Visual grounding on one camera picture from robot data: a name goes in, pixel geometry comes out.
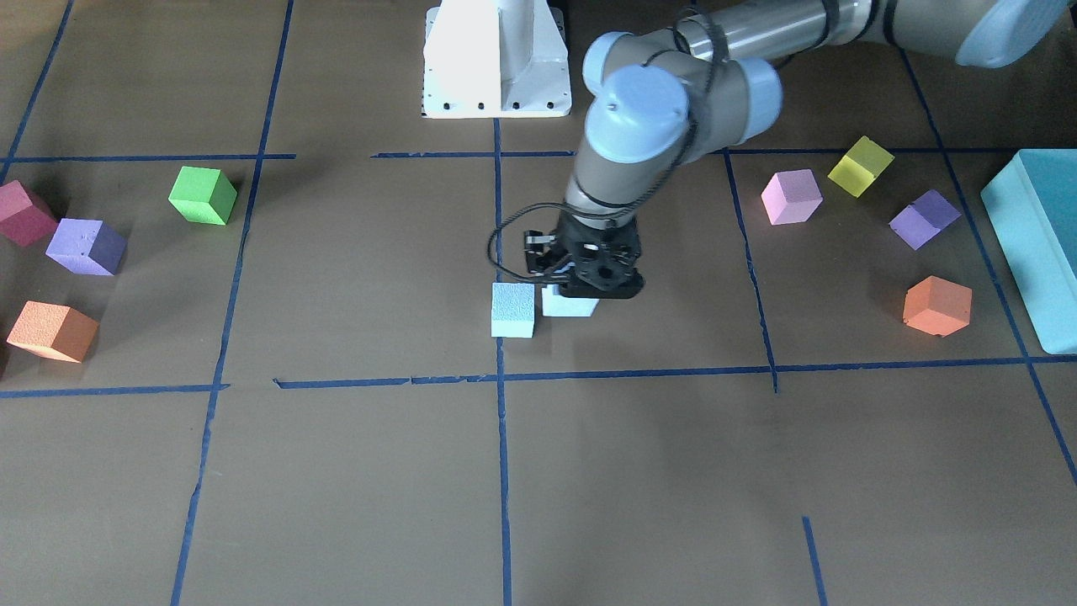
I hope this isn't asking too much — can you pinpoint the yellow foam block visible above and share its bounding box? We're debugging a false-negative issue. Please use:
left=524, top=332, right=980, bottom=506
left=827, top=136, right=895, bottom=197

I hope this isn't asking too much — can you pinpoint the orange foam block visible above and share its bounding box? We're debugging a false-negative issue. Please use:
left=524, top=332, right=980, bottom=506
left=5, top=300, right=99, bottom=364
left=901, top=276, right=974, bottom=337

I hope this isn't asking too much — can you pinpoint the orange foam block near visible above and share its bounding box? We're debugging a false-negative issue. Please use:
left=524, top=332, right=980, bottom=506
left=5, top=300, right=99, bottom=364

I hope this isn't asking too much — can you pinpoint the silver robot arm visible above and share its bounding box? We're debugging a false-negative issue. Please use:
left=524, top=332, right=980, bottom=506
left=519, top=1, right=1069, bottom=298

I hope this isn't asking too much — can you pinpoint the purple foam block near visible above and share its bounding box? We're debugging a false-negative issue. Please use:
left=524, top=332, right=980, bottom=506
left=45, top=219, right=127, bottom=276

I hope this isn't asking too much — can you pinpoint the orange foam block far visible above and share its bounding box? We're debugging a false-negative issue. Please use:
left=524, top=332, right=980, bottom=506
left=901, top=276, right=974, bottom=337

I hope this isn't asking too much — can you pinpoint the blue plastic bin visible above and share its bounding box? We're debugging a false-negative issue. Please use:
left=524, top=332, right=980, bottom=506
left=981, top=147, right=1076, bottom=354

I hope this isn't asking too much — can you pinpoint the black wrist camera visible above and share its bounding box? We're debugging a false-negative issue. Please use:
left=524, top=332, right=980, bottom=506
left=559, top=244, right=646, bottom=300

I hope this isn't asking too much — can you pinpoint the pink foam block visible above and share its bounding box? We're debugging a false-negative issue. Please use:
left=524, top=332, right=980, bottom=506
left=761, top=168, right=824, bottom=226

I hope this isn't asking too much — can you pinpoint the green foam block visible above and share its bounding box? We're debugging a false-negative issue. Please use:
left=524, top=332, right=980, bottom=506
left=167, top=166, right=237, bottom=226

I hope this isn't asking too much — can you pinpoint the white pedestal column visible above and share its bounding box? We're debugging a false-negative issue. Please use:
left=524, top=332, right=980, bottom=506
left=421, top=1, right=572, bottom=119

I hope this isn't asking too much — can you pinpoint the magenta foam block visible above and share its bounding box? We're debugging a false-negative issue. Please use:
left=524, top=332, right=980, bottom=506
left=1, top=180, right=59, bottom=246

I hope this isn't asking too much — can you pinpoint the purple foam block far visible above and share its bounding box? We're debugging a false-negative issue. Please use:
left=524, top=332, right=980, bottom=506
left=889, top=189, right=962, bottom=250

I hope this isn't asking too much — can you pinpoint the light blue foam block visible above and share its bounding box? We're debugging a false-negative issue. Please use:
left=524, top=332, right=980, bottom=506
left=541, top=284, right=600, bottom=318
left=490, top=281, right=536, bottom=338

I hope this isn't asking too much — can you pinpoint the purple foam block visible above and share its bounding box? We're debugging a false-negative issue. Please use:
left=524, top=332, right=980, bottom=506
left=889, top=189, right=962, bottom=250
left=45, top=219, right=127, bottom=276

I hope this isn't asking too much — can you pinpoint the black camera cable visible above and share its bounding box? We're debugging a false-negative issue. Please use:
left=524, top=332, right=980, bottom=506
left=486, top=202, right=581, bottom=283

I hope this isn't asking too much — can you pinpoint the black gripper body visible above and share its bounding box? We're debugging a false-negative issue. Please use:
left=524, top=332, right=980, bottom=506
left=554, top=212, right=642, bottom=256

